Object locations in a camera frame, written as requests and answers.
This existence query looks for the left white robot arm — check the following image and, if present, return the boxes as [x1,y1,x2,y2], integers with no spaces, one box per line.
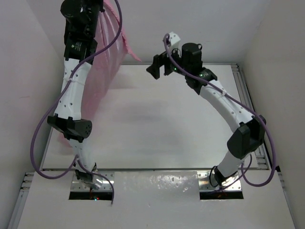
[47,0,103,187]

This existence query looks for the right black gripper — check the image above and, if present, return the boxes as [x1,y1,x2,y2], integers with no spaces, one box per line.
[147,43,190,79]

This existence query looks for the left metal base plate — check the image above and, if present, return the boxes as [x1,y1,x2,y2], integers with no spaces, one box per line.
[71,170,114,192]

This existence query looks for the left aluminium frame rail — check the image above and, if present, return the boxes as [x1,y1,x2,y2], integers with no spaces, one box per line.
[8,173,32,229]

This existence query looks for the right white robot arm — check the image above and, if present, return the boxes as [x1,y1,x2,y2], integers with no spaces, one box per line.
[146,43,266,187]

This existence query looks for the pink satin pillowcase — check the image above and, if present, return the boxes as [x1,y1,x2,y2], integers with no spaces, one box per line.
[56,0,143,150]

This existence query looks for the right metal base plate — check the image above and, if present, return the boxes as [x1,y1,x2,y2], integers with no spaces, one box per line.
[197,170,242,192]

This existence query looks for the metal base plate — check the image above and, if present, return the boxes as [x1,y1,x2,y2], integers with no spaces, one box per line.
[71,170,114,192]
[197,170,242,192]

